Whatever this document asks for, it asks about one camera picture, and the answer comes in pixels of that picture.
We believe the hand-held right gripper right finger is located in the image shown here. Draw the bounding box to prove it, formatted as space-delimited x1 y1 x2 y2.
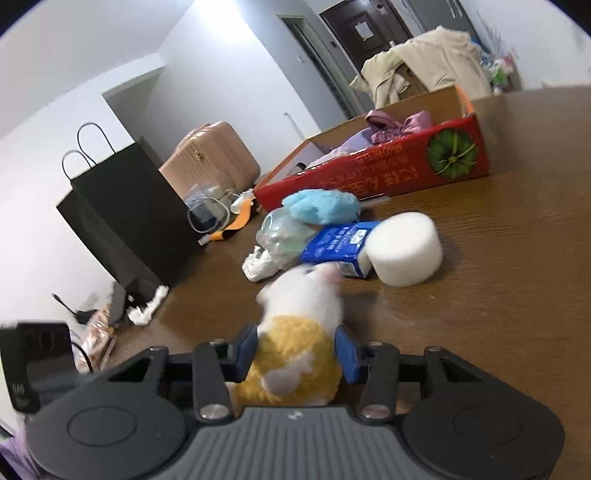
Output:
335 324 495 423

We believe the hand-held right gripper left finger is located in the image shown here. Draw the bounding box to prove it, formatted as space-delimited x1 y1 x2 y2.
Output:
92 324 259 423

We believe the white and yellow plush toy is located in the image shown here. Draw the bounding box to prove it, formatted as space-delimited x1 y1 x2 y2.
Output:
231 263 345 407

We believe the white foam cylinder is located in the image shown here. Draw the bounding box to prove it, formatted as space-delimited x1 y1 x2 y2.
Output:
367 212 444 287

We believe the blue fluffy cloth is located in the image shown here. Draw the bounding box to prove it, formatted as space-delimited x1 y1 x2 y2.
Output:
281 188 362 224

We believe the red cardboard box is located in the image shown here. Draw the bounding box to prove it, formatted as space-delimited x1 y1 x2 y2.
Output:
253 85 491 215

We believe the lavender fluffy towel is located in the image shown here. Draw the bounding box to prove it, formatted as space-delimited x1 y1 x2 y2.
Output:
318 127 384 162

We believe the pink satin cloth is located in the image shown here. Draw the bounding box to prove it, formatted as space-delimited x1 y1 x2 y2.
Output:
366 109 435 145

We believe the pink plastic packet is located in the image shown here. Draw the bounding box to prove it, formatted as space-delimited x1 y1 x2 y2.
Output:
76 305 116 370

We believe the blue drink carton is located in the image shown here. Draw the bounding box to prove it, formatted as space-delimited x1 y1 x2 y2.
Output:
300 220 384 279

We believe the crumpled clear plastic bag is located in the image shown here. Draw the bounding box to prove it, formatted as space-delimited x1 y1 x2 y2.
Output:
256 208 324 271

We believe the black paper shopping bag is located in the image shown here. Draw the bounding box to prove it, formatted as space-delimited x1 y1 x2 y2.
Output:
56 122 204 296

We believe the pink ribbed suitcase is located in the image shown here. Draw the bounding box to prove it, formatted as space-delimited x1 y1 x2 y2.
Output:
159 121 262 195

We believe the brown cardboard box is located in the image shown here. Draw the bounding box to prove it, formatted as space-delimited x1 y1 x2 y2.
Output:
397 65 441 95

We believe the grey inner door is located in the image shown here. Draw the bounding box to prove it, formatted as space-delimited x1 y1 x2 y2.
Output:
277 14 361 118

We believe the beige coat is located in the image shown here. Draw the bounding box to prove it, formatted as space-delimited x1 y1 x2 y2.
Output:
349 27 492 109

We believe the dark brown entrance door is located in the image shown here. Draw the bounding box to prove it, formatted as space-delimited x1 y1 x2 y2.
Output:
320 0 414 51

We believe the white charging cable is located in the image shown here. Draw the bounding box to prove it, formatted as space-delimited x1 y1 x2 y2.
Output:
187 196 232 246

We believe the clear plastic container with cable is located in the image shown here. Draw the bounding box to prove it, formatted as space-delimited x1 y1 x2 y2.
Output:
188 194 232 234

